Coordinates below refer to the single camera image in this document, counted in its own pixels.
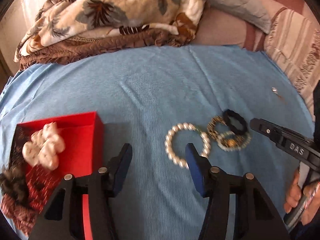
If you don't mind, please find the leopard print scrunchie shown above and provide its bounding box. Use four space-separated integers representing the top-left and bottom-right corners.
207 116 251 152

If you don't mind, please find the light blue bed cloth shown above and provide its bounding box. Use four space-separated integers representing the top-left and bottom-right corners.
1 46 314 239

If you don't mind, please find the large pearl bracelet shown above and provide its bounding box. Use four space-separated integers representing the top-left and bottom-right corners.
164 122 212 170

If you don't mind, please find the striped floral pillow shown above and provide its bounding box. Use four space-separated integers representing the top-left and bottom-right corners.
264 9 319 117

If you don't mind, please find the floral brown cream blanket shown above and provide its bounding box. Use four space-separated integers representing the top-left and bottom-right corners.
14 0 206 69

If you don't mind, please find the red jewelry box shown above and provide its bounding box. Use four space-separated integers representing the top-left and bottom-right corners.
15 111 105 240

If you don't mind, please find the black hair tie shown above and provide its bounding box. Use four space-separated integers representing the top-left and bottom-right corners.
222 109 249 136

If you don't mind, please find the red plaid scrunchie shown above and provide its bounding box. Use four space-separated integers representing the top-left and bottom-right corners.
1 194 38 237

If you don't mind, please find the white cherry print scrunchie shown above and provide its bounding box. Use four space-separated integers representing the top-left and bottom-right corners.
22 122 66 171

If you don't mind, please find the dark red dotted scrunchie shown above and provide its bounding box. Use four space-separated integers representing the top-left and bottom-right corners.
26 165 61 213

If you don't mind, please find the light blue pillow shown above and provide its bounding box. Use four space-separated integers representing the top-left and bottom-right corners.
207 0 271 34

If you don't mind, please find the small pearl bead bracelet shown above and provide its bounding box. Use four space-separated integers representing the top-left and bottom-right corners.
216 129 253 152

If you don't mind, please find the dark brown fuzzy scrunchie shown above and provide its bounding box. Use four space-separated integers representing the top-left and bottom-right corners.
1 126 29 206

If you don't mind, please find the pink brown bed sheet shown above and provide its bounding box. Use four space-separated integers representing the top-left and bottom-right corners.
193 0 310 51

